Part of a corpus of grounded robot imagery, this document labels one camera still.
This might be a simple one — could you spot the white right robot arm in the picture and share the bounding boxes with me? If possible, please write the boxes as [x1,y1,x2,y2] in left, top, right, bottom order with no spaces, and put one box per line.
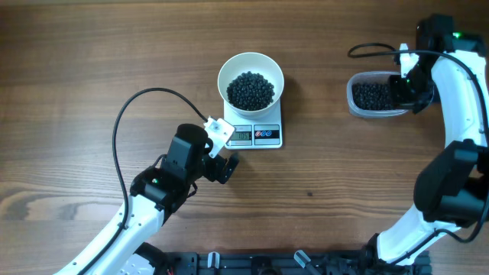
[375,15,488,267]

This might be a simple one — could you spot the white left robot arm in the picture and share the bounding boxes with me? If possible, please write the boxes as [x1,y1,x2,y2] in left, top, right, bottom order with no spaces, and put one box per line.
[60,118,238,275]

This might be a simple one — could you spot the black beans in bowl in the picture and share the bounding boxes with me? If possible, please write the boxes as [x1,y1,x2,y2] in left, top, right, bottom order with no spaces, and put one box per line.
[226,71,275,112]

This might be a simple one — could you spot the clear plastic bean container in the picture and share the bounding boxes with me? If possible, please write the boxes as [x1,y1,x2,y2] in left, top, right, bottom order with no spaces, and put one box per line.
[346,71,408,118]

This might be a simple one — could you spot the white bowl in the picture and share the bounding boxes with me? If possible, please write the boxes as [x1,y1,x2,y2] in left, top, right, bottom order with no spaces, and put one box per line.
[217,52,285,118]

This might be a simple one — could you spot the white digital kitchen scale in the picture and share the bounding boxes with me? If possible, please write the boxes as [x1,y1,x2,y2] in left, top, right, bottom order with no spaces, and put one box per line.
[224,102,283,150]

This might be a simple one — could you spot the black beans in container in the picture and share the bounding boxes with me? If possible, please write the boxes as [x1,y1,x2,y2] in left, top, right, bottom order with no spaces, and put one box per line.
[352,82,393,111]

